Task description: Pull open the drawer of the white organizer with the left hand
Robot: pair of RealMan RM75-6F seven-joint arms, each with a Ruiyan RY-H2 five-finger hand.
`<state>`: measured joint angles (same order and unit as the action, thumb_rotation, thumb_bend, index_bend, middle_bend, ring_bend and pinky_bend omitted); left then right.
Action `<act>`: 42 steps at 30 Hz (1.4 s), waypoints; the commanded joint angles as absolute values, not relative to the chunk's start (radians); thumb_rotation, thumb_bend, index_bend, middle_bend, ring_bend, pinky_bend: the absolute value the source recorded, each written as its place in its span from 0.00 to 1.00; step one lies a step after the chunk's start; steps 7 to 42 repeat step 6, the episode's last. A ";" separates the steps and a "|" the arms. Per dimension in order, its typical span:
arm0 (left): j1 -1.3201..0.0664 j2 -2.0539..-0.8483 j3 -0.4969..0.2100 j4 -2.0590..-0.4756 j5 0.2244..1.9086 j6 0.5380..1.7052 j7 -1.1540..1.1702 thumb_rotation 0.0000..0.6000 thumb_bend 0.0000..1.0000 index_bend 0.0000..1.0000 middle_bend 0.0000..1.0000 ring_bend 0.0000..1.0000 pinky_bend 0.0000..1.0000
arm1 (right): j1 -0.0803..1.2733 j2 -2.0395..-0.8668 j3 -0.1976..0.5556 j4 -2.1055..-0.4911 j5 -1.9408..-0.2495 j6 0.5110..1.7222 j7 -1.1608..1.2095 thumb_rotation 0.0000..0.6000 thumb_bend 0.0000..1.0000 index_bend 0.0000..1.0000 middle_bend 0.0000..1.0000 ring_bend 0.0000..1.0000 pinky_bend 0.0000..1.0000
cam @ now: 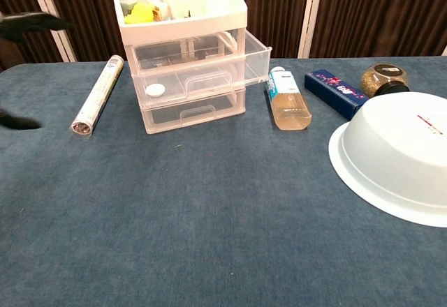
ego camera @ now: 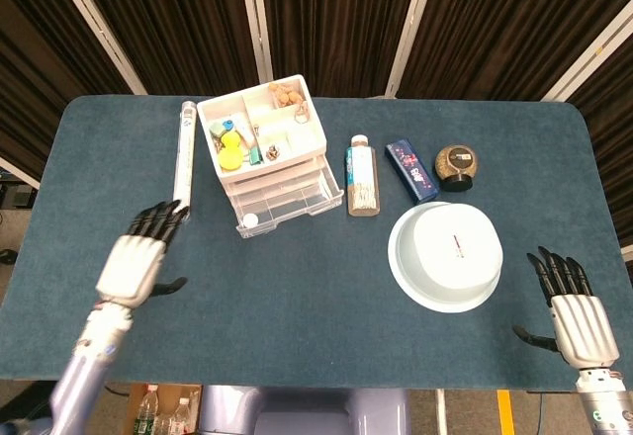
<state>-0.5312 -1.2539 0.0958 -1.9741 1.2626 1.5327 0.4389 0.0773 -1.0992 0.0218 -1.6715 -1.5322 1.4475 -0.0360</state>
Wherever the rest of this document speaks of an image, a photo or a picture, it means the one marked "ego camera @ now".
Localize robot left five-finger hand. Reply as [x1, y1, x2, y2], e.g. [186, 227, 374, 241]
[95, 200, 191, 308]

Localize white drawer organizer box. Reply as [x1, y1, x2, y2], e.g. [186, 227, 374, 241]
[196, 73, 328, 209]

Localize dark blue carton box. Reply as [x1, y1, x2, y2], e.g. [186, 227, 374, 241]
[385, 137, 440, 205]

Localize light blue plastic basin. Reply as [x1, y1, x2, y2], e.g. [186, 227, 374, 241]
[387, 201, 504, 313]

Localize purple robot torso base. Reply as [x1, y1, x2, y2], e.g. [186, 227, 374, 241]
[197, 384, 411, 435]

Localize white eraser block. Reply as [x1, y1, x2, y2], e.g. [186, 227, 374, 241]
[234, 116, 256, 147]

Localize plastic water bottle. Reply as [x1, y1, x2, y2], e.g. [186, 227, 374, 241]
[167, 396, 192, 435]
[136, 384, 160, 435]

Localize white frame post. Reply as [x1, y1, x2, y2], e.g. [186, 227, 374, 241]
[541, 9, 633, 103]
[384, 0, 440, 99]
[46, 0, 148, 96]
[236, 0, 274, 83]

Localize robot right five-finger hand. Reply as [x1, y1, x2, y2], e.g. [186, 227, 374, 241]
[511, 245, 621, 371]

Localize blue tablecloth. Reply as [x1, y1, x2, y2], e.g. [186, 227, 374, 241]
[0, 94, 633, 392]

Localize clear cotton swab bottle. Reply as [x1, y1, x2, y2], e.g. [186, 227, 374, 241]
[345, 133, 382, 218]

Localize white rolled paper tube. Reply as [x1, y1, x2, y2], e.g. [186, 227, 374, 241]
[171, 100, 199, 209]

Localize plastic bottles under table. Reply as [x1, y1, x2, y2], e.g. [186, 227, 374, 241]
[121, 383, 203, 435]

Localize dark brown pleated curtain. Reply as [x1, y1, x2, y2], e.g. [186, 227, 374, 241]
[0, 0, 633, 248]

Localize glass jar black lid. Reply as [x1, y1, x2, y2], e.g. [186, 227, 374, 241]
[434, 144, 480, 193]

